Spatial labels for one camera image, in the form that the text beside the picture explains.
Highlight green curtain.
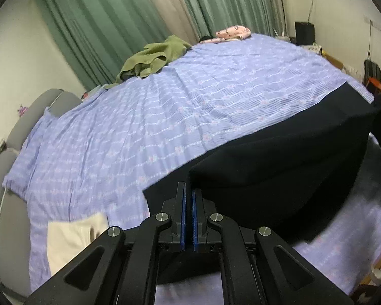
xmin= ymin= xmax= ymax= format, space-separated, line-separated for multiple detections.
xmin=34 ymin=0 xmax=286 ymax=89

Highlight pink patterned garment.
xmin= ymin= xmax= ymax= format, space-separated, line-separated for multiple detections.
xmin=200 ymin=25 xmax=252 ymax=43

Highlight beige curtain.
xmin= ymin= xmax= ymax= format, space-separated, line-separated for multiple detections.
xmin=152 ymin=0 xmax=199 ymax=45

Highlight cream folded garment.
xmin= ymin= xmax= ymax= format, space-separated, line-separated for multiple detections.
xmin=46 ymin=213 xmax=108 ymax=276

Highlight black pants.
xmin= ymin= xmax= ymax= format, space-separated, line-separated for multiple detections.
xmin=142 ymin=81 xmax=381 ymax=285

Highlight white wall power strip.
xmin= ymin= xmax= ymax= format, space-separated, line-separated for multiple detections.
xmin=364 ymin=16 xmax=381 ymax=32

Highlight grey upholstered headboard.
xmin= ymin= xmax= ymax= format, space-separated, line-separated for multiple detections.
xmin=0 ymin=89 xmax=82 ymax=299

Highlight olive green garment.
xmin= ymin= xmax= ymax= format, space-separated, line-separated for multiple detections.
xmin=103 ymin=35 xmax=192 ymax=89

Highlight orange stool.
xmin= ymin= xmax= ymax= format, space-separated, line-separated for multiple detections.
xmin=366 ymin=77 xmax=381 ymax=96

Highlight lilac floral striped bed sheet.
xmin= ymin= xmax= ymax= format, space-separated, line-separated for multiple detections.
xmin=19 ymin=34 xmax=376 ymax=304

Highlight black speaker box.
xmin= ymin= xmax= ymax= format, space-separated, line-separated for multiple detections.
xmin=295 ymin=22 xmax=316 ymax=45

